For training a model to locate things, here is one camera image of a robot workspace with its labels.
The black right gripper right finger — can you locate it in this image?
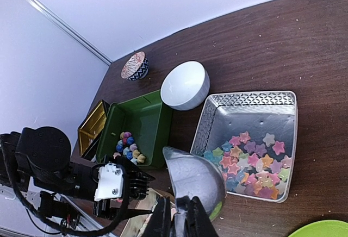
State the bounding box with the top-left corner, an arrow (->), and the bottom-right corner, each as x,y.
187,196 -> 218,237

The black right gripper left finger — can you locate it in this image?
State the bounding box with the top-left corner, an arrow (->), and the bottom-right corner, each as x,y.
142,197 -> 171,237

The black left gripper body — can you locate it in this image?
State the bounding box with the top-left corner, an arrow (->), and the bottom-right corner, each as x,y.
73,155 -> 153,220

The cream tin of popsicle candies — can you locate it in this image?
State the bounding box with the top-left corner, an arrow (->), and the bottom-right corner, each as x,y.
120,188 -> 175,237

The metal scoop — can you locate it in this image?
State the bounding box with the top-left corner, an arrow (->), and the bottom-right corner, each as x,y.
163,146 -> 227,236

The green tray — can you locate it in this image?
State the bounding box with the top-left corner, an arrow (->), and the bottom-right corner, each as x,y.
96,90 -> 172,169

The pink tin of star candies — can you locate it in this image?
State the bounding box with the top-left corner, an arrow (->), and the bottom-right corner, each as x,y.
190,91 -> 298,203

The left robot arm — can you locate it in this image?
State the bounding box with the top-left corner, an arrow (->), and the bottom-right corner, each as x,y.
1,127 -> 154,220

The white bowl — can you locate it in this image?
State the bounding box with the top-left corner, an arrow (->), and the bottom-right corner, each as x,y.
160,61 -> 210,111

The red patterned small bowl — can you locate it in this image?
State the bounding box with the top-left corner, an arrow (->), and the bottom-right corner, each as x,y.
121,51 -> 149,81

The lime green plate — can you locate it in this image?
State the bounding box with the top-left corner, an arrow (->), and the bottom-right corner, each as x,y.
289,220 -> 348,237

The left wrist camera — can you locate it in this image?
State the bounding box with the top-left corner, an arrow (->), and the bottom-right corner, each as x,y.
94,163 -> 149,202

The left aluminium corner post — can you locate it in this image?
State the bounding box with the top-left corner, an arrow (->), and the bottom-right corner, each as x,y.
25,0 -> 113,66

